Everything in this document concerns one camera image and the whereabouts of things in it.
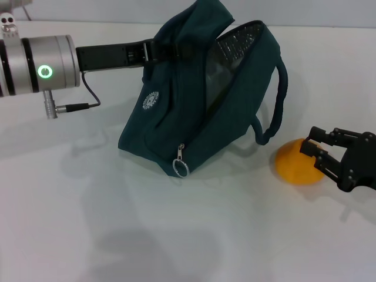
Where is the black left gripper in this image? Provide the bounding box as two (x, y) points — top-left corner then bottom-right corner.
(75, 40), (195, 73)

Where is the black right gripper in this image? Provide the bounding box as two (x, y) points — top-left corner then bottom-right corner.
(299, 126), (376, 194)

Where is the orange yellow pear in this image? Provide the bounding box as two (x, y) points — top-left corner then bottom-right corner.
(274, 137), (325, 185)

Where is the dark teal fabric bag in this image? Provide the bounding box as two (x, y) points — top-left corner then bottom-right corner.
(117, 0), (290, 179)

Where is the silver zipper pull ring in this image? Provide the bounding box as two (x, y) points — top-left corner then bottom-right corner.
(172, 143), (190, 179)

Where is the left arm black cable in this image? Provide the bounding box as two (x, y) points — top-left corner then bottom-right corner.
(55, 72), (102, 114)

